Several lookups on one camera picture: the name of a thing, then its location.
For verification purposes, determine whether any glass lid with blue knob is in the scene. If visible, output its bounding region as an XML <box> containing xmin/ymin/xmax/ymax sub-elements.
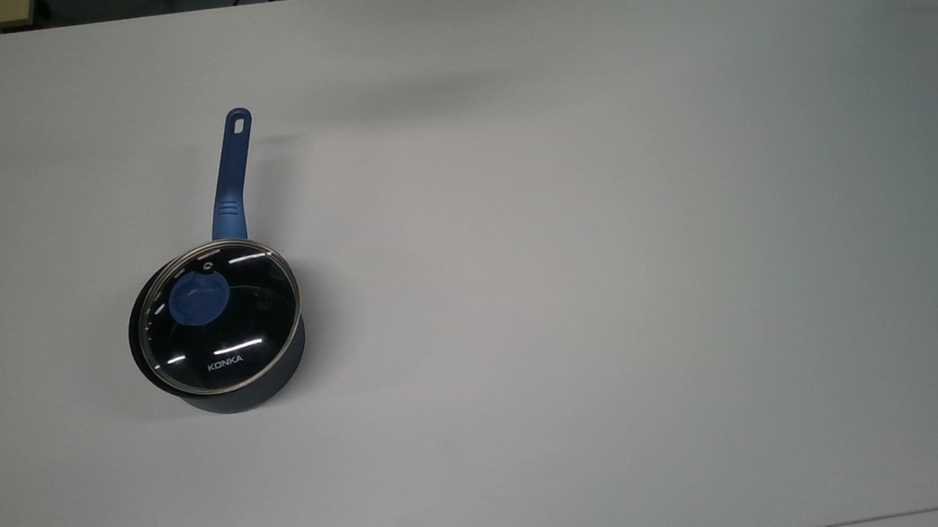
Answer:
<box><xmin>129</xmin><ymin>233</ymin><xmax>309</xmax><ymax>401</ymax></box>

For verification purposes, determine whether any dark blue saucepan with handle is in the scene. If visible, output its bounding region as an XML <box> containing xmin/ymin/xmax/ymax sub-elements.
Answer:
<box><xmin>108</xmin><ymin>103</ymin><xmax>314</xmax><ymax>423</ymax></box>

